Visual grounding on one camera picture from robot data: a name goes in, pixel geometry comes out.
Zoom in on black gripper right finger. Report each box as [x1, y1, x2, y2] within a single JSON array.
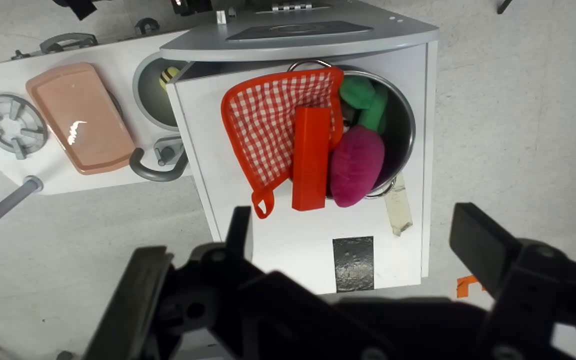
[[448, 201, 523, 298]]

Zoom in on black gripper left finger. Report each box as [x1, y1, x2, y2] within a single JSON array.
[[223, 203, 253, 262]]

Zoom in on orange rectangular block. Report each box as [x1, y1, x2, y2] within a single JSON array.
[[289, 103, 334, 212]]

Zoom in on red checkered pot holder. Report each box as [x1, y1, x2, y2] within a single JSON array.
[[217, 66, 346, 220]]

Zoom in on magenta plush beet green leaves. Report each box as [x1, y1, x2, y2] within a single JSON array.
[[327, 76, 391, 209]]

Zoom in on white toy cabinet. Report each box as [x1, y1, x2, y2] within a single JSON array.
[[157, 0, 441, 295]]

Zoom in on beige tape strip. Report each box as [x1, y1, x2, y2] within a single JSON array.
[[384, 173, 414, 237]]

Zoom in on grey toy faucet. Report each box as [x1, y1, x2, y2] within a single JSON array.
[[127, 134, 190, 183]]

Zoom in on black square patch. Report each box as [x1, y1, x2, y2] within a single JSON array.
[[332, 234, 376, 293]]

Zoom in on round burner with yellow stripes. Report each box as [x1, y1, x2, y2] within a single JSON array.
[[131, 53, 190, 132]]

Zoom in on yellow striped toy macaron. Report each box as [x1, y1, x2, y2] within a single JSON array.
[[157, 64, 183, 87]]

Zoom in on pink plastic tray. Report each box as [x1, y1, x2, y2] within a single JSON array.
[[23, 61, 137, 177]]

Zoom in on white toy kitchen counter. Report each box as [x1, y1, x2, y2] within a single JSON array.
[[0, 27, 199, 197]]

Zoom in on grey toy stove burner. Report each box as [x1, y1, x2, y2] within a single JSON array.
[[0, 92, 50, 161]]

